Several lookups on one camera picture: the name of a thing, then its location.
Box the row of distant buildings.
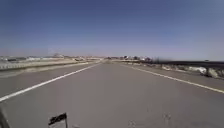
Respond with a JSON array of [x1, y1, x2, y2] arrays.
[[0, 54, 154, 63]]

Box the robot's own part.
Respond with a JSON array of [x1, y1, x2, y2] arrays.
[[48, 112, 69, 128]]

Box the pale concrete barrier wall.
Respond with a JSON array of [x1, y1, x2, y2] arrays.
[[0, 59, 88, 71]]

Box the dark guard rail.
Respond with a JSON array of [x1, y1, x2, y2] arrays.
[[156, 59, 224, 70]]

